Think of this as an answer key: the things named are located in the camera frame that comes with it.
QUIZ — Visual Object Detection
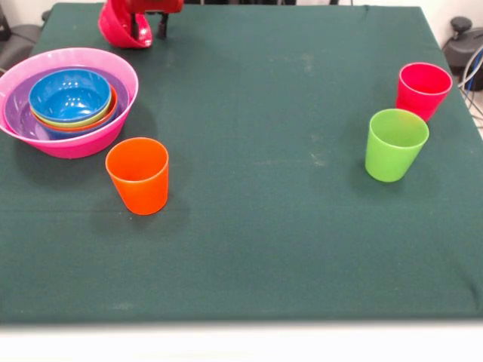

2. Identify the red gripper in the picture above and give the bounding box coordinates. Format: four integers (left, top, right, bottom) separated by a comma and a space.
122, 0, 185, 41

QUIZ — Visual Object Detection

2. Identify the small pinkish red bowl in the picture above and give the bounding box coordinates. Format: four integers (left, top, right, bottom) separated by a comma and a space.
97, 0, 155, 50

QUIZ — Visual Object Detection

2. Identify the orange bowl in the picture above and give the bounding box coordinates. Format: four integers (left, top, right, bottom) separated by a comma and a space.
31, 84, 119, 133

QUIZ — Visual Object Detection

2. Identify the dark blue bowl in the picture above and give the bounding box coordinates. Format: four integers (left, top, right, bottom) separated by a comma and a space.
28, 68, 112, 124

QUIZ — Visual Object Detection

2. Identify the green bowl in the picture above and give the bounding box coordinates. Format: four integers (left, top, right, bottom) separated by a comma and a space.
29, 84, 113, 128

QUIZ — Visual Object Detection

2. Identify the large pink bowl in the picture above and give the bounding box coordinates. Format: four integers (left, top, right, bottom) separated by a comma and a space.
0, 47, 140, 160

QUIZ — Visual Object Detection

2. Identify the purple bowl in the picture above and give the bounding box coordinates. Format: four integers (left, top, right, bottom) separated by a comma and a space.
2, 66, 131, 142

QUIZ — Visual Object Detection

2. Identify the orange cup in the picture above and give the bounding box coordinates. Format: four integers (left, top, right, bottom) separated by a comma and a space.
105, 137, 170, 216

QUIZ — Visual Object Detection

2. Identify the dark green tablecloth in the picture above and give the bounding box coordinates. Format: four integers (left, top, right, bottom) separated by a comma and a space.
0, 2, 483, 325

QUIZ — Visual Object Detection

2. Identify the green cup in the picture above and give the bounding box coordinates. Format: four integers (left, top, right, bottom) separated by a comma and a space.
365, 108, 430, 183

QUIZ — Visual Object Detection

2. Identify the pinkish red cup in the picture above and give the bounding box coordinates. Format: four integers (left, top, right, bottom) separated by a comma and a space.
395, 62, 454, 122

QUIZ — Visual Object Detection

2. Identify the tangle of cables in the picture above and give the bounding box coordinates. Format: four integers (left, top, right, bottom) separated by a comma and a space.
457, 47, 483, 131

